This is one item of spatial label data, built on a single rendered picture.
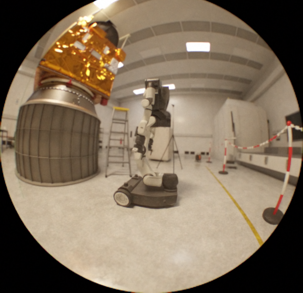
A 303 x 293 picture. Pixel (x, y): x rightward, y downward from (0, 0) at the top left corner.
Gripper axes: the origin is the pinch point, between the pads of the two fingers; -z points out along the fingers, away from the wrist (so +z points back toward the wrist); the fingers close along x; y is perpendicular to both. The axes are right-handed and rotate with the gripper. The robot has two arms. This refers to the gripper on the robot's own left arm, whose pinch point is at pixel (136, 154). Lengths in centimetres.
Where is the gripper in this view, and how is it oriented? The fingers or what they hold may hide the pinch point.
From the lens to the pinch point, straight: 91.9
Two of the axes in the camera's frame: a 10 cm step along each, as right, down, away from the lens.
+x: -9.5, -2.4, 1.9
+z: 2.5, -9.7, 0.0
